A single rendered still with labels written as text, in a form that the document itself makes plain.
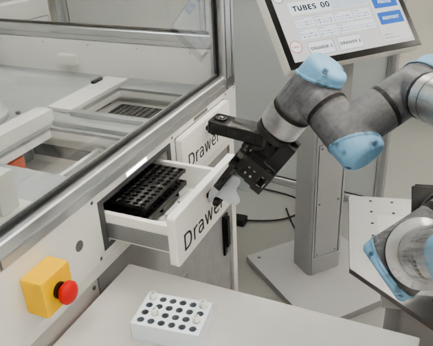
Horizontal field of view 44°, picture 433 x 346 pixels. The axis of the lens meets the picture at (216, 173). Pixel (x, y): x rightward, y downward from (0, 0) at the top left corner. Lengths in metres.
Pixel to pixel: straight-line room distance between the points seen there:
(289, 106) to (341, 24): 0.94
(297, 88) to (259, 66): 1.91
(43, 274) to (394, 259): 0.56
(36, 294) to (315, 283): 1.49
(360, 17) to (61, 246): 1.26
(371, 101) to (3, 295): 0.64
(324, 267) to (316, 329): 1.31
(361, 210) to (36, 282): 0.77
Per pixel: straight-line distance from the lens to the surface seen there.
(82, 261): 1.06
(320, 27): 1.78
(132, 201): 1.10
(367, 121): 0.87
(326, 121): 0.87
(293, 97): 0.91
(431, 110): 0.82
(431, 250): 0.57
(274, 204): 2.81
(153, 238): 1.05
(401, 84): 0.89
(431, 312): 1.07
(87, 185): 1.02
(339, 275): 2.29
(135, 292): 1.09
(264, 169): 0.98
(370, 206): 1.35
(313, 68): 0.88
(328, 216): 2.16
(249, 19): 2.78
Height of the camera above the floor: 1.45
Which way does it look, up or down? 28 degrees down
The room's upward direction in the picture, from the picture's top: 3 degrees counter-clockwise
